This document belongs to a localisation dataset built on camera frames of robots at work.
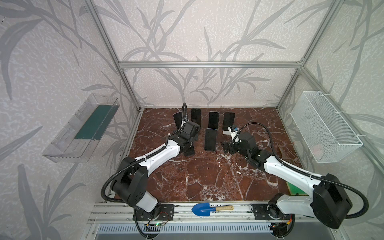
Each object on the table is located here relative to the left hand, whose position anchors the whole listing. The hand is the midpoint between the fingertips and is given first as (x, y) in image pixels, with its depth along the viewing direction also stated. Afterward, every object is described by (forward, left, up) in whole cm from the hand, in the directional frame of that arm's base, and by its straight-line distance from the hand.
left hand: (188, 131), depth 89 cm
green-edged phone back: (+12, -16, -3) cm, 21 cm away
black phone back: (+15, -4, -2) cm, 16 cm away
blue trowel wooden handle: (-37, -10, -17) cm, 42 cm away
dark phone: (+12, -27, -4) cm, 29 cm away
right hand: (-5, -23, +1) cm, 24 cm away
